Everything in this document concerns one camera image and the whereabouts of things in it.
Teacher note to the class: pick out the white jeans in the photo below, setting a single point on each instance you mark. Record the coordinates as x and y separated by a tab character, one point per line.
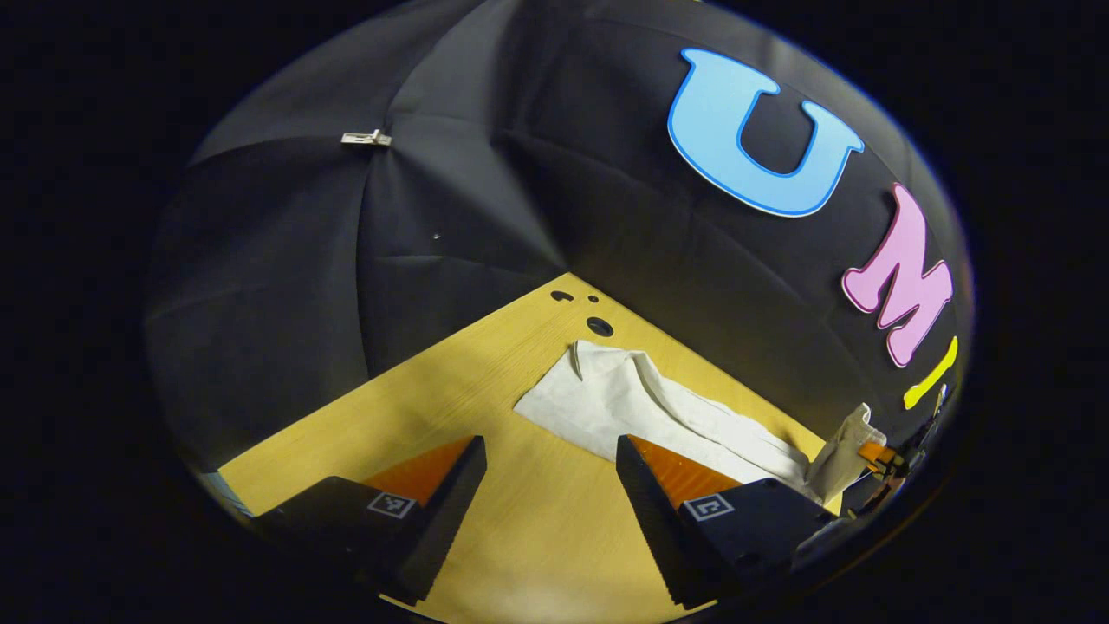
624	407

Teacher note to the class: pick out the black backdrop cloth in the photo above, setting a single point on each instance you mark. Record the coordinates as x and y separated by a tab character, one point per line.
520	191

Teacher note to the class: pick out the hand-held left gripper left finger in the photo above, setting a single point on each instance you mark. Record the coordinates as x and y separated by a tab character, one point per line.
442	529

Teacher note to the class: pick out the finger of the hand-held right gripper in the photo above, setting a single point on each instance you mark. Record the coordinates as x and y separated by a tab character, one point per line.
877	457

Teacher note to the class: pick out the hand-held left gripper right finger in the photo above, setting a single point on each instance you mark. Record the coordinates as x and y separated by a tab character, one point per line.
658	537

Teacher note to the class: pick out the small white clip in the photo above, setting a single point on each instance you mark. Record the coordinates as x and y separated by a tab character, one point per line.
364	138

